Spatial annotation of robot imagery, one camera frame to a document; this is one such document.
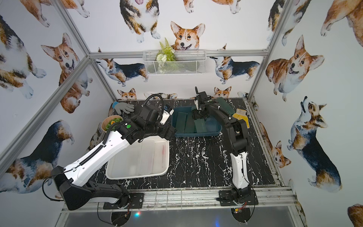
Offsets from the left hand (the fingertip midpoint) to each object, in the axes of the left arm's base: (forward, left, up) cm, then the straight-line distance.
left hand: (171, 123), depth 73 cm
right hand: (+19, -14, -16) cm, 28 cm away
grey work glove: (+37, +49, -28) cm, 67 cm away
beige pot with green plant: (+14, +45, -18) cm, 51 cm away
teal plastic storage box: (+14, -27, -26) cm, 40 cm away
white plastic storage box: (-8, +15, -22) cm, 28 cm away
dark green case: (+16, -3, -22) cm, 28 cm away
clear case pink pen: (-10, +9, -24) cm, 28 cm away
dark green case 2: (+12, -17, -21) cm, 30 cm away
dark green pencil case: (+13, -9, -24) cm, 28 cm away
